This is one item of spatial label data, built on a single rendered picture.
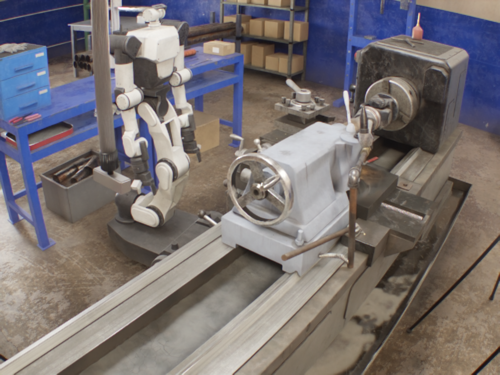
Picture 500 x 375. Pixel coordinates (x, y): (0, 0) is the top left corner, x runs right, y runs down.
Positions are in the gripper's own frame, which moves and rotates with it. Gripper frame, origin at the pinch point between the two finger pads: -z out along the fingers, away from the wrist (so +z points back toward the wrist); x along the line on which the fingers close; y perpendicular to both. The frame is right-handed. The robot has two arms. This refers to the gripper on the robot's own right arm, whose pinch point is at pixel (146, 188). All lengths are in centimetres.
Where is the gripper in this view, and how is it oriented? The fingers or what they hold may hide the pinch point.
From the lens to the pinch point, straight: 244.7
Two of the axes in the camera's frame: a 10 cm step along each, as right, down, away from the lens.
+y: 4.4, -4.1, 8.0
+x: 8.8, 0.6, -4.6
